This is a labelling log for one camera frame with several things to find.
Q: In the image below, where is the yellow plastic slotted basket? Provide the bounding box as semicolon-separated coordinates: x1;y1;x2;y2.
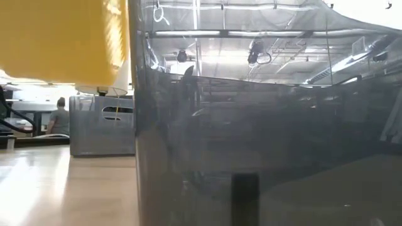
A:
0;0;131;88

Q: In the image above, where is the black hanging cable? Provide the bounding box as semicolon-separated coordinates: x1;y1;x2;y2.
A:
0;85;36;135

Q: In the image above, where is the dark background desk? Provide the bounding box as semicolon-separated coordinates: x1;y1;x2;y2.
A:
0;134;71;150

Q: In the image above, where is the black overhead crossbar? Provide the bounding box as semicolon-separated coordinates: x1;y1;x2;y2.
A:
147;28;402;40

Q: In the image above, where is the grey plastic basket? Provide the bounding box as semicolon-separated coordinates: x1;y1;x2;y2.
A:
69;95;136;157

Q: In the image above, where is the person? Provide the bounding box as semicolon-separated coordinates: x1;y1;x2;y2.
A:
46;97;71;136

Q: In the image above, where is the black frame wooden shelf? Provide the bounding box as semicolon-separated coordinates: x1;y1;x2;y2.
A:
196;77;285;109

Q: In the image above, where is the white table lamp wooden base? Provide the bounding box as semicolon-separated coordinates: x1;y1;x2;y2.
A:
74;58;130;97

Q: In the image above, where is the clear plastic bin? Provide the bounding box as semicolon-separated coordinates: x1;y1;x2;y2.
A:
128;0;402;226

